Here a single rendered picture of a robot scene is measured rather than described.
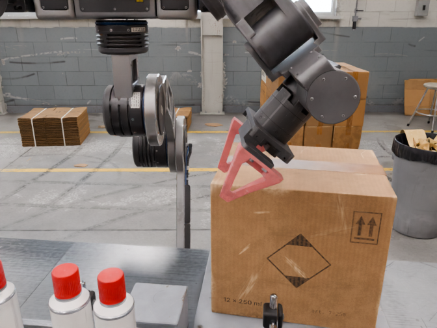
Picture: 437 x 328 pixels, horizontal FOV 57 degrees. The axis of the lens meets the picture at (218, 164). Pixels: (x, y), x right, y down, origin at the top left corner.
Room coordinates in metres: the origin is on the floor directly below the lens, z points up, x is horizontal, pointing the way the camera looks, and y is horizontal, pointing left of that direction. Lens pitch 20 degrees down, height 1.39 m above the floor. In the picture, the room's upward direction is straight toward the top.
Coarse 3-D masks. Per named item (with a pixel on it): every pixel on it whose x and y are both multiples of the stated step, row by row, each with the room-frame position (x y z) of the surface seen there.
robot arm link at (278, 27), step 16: (224, 0) 0.51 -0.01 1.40; (240, 0) 0.51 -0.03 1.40; (256, 0) 0.51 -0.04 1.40; (272, 0) 0.51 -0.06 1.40; (288, 0) 0.50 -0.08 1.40; (240, 16) 0.50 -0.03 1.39; (256, 16) 0.53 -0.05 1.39; (272, 16) 0.50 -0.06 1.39; (288, 16) 0.49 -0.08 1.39; (240, 32) 0.54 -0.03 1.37; (256, 32) 0.50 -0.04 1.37; (272, 32) 0.49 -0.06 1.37; (288, 32) 0.49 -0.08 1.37; (304, 32) 0.49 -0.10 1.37; (256, 48) 0.49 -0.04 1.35; (272, 48) 0.49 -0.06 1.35; (288, 48) 0.50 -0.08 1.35; (272, 64) 0.50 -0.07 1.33
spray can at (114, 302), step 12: (108, 276) 0.42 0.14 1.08; (120, 276) 0.42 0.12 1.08; (108, 288) 0.41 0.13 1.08; (120, 288) 0.42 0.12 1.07; (96, 300) 0.43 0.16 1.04; (108, 300) 0.41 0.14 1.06; (120, 300) 0.41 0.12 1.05; (132, 300) 0.43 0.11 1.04; (96, 312) 0.41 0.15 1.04; (108, 312) 0.40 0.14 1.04; (120, 312) 0.41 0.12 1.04; (132, 312) 0.42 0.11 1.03; (96, 324) 0.41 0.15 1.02; (108, 324) 0.40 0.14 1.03; (120, 324) 0.40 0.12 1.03; (132, 324) 0.42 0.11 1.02
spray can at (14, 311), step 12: (0, 264) 0.45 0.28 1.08; (0, 276) 0.44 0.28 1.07; (0, 288) 0.44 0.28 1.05; (12, 288) 0.45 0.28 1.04; (0, 300) 0.43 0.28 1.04; (12, 300) 0.44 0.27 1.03; (0, 312) 0.43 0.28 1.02; (12, 312) 0.44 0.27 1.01; (0, 324) 0.42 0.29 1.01; (12, 324) 0.44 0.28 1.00
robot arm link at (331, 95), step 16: (304, 0) 0.51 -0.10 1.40; (304, 16) 0.50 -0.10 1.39; (320, 32) 0.50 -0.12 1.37; (304, 48) 0.50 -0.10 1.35; (320, 48) 0.47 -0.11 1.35; (288, 64) 0.49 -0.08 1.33; (304, 64) 0.45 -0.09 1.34; (320, 64) 0.42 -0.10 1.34; (272, 80) 0.50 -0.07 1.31; (304, 80) 0.42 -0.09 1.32; (320, 80) 0.42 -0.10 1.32; (336, 80) 0.42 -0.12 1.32; (352, 80) 0.42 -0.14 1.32; (304, 96) 0.43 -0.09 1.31; (320, 96) 0.42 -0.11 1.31; (336, 96) 0.42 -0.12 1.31; (352, 96) 0.42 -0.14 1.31; (320, 112) 0.42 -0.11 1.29; (336, 112) 0.42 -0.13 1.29; (352, 112) 0.42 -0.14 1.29
